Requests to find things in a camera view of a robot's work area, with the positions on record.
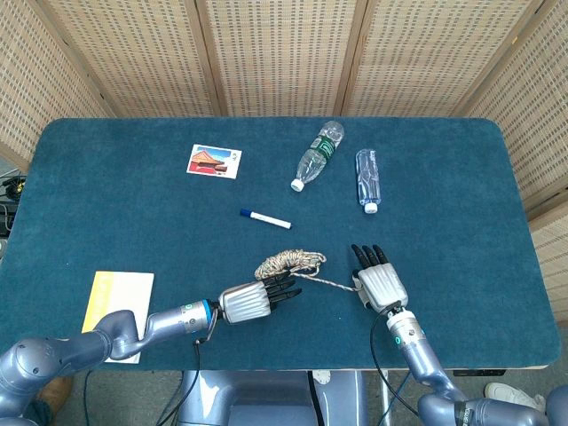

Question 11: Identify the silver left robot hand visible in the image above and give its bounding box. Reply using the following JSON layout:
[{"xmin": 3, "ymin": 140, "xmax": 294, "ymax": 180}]
[{"xmin": 217, "ymin": 272, "xmax": 304, "ymax": 326}]

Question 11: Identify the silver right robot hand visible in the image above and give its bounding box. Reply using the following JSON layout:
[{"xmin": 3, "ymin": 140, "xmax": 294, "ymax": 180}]
[{"xmin": 350, "ymin": 243, "xmax": 410, "ymax": 315}]

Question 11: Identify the beige braided rope bundle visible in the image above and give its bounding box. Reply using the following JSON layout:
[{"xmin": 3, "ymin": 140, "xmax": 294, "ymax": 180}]
[{"xmin": 254, "ymin": 248, "xmax": 363, "ymax": 294}]

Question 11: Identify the blue capped whiteboard marker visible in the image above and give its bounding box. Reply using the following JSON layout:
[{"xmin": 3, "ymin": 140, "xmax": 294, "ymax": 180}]
[{"xmin": 240, "ymin": 208, "xmax": 293, "ymax": 231}]

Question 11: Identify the grey-blue robot torso base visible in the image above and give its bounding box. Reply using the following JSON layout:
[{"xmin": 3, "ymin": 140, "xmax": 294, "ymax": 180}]
[{"xmin": 179, "ymin": 370, "xmax": 369, "ymax": 426}]

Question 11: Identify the clear unlabelled plastic bottle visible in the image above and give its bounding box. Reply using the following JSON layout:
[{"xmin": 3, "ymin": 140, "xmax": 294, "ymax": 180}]
[{"xmin": 354, "ymin": 148, "xmax": 383, "ymax": 215}]

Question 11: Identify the black desk control panel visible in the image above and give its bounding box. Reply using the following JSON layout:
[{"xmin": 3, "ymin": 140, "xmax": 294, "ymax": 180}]
[{"xmin": 453, "ymin": 368, "xmax": 507, "ymax": 377}]

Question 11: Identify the yellow and white booklet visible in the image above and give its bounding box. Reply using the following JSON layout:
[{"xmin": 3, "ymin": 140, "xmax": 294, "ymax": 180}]
[{"xmin": 81, "ymin": 271, "xmax": 155, "ymax": 365}]

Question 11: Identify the blue felt table mat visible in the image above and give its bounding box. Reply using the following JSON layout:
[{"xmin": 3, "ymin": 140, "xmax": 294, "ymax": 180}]
[{"xmin": 0, "ymin": 116, "xmax": 561, "ymax": 372}]

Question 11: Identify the green label plastic bottle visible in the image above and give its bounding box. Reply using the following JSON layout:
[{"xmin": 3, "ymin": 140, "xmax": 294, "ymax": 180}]
[{"xmin": 290, "ymin": 120, "xmax": 345, "ymax": 193}]

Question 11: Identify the red palace picture postcard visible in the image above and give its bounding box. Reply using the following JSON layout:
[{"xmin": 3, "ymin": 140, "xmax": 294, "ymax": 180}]
[{"xmin": 185, "ymin": 144, "xmax": 243, "ymax": 180}]

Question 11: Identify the white sneaker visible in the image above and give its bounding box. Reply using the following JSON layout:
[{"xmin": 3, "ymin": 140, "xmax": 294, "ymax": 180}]
[{"xmin": 483, "ymin": 382, "xmax": 547, "ymax": 412}]

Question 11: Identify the brown leather shoe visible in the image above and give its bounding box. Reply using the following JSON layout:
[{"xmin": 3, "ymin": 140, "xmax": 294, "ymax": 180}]
[{"xmin": 35, "ymin": 375, "xmax": 75, "ymax": 412}]

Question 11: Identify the woven bamboo screen panel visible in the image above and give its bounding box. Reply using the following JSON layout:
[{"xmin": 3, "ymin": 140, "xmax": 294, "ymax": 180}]
[
  {"xmin": 461, "ymin": 0, "xmax": 568, "ymax": 351},
  {"xmin": 0, "ymin": 0, "xmax": 112, "ymax": 172},
  {"xmin": 39, "ymin": 0, "xmax": 227, "ymax": 119},
  {"xmin": 194, "ymin": 0, "xmax": 369, "ymax": 117},
  {"xmin": 339, "ymin": 0, "xmax": 547, "ymax": 118}
]

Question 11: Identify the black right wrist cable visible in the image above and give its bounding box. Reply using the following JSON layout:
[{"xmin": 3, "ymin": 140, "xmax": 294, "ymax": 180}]
[{"xmin": 370, "ymin": 301, "xmax": 421, "ymax": 421}]

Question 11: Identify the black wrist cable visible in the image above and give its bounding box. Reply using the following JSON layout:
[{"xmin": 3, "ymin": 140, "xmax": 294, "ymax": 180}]
[
  {"xmin": 370, "ymin": 301, "xmax": 421, "ymax": 421},
  {"xmin": 157, "ymin": 308, "xmax": 220, "ymax": 426}
]

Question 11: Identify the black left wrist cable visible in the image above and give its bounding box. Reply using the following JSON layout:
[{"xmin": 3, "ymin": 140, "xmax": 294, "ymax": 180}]
[{"xmin": 157, "ymin": 308, "xmax": 220, "ymax": 426}]

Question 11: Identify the black floor cable bundle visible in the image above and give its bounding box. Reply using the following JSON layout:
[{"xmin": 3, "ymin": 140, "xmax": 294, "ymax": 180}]
[{"xmin": 0, "ymin": 175, "xmax": 26, "ymax": 236}]

